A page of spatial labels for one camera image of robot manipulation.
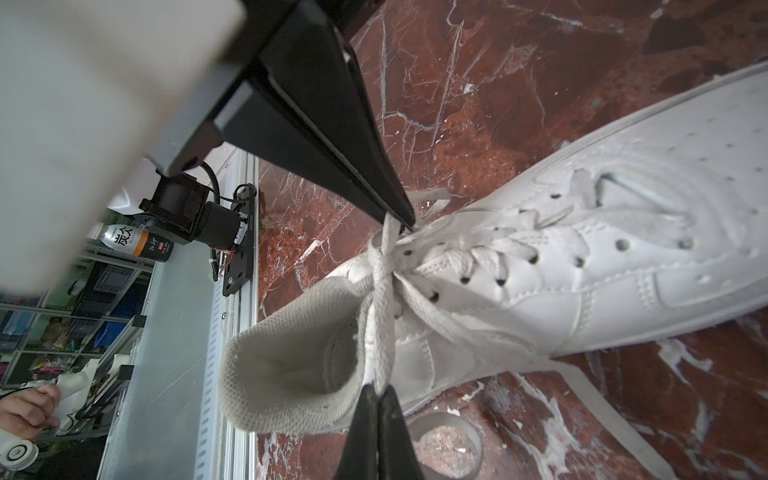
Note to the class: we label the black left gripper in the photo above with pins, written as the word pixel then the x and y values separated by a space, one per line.
pixel 289 90

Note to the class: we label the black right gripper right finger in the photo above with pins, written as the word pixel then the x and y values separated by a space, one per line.
pixel 395 454

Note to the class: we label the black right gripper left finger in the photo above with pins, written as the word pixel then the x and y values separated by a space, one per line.
pixel 359 459

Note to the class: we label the white shoelace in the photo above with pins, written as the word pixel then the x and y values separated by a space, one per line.
pixel 444 306

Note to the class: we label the white sneaker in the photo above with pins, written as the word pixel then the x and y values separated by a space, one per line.
pixel 651 227

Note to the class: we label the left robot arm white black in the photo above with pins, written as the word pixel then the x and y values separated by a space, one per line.
pixel 178 208

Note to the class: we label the person hand in background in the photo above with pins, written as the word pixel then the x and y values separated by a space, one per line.
pixel 25 413

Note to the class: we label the drink bottle black label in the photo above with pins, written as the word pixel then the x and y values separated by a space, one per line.
pixel 136 242

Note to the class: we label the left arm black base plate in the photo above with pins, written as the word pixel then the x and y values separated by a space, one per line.
pixel 234 265

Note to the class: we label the aluminium frame rail base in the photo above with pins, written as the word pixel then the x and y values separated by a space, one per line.
pixel 168 424

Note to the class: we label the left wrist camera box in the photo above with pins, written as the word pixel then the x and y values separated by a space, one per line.
pixel 86 86

